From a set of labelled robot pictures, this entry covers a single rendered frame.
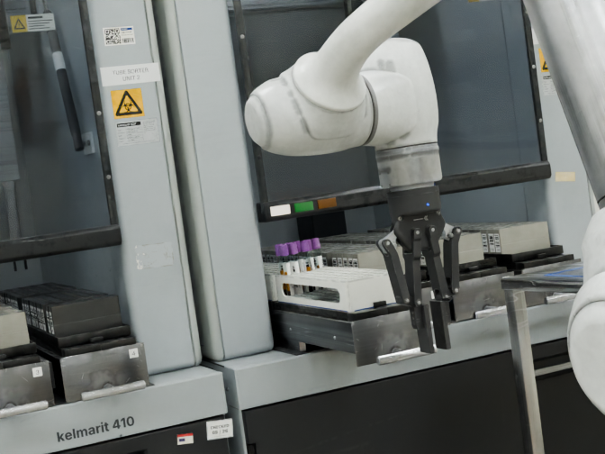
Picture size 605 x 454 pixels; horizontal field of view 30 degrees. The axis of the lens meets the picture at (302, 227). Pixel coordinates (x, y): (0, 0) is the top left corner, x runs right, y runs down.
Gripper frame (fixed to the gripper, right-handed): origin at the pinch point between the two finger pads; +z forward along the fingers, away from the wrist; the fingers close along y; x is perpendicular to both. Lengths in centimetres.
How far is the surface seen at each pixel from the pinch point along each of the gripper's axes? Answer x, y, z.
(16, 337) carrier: -41, 52, -6
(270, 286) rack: -47.9, 4.8, -5.7
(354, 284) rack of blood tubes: -15.7, 3.7, -6.5
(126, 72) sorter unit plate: -42, 27, -46
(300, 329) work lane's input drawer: -32.7, 6.7, 1.0
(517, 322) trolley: -15.8, -25.0, 4.8
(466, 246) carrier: -41, -33, -7
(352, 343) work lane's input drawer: -13.0, 6.8, 2.0
